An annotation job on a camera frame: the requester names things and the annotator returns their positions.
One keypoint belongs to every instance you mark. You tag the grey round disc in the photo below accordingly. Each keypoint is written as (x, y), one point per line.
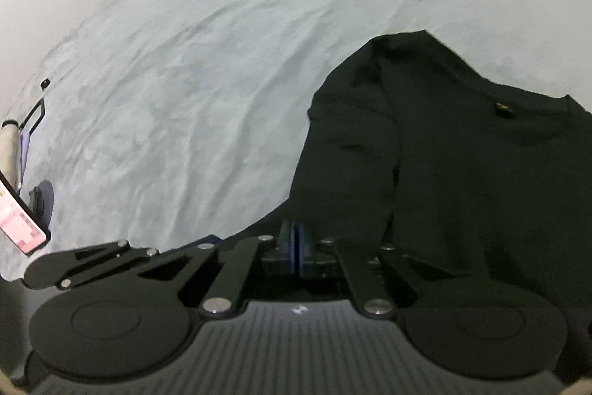
(46, 200)

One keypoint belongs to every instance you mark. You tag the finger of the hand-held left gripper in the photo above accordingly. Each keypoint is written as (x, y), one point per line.
(106, 261)

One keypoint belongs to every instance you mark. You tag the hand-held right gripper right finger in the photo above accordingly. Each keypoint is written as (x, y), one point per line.
(303, 244)

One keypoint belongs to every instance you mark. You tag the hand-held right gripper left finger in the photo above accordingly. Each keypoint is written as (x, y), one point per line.
(287, 244)

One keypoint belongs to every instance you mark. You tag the grey bed sheet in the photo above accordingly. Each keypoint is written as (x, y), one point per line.
(185, 99)

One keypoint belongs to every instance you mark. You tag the beige roll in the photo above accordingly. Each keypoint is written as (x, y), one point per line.
(9, 154)

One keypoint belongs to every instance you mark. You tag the black shirt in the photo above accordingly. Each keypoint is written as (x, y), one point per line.
(462, 173)

